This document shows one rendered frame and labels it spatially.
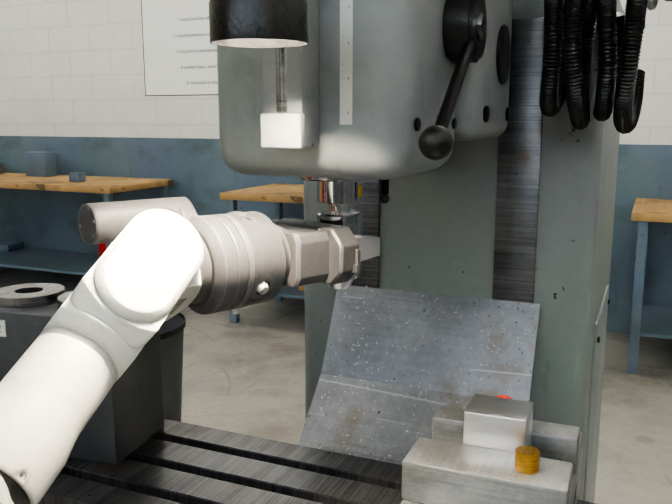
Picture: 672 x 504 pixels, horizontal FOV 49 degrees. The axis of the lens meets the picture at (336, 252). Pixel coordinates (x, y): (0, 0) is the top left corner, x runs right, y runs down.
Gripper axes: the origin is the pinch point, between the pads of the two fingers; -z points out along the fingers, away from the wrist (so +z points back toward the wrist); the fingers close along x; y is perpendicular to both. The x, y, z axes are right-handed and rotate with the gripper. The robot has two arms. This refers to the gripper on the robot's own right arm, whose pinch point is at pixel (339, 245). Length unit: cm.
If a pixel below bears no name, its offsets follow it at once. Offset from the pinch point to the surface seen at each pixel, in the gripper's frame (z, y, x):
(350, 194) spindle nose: 0.8, -5.6, -2.3
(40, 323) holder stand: 18.5, 12.2, 33.8
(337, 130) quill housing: 7.1, -12.0, -6.8
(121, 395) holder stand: 12.0, 21.1, 26.3
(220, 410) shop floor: -136, 122, 219
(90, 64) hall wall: -231, -58, 534
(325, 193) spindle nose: 2.4, -5.7, -0.4
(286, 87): 11.8, -15.6, -5.4
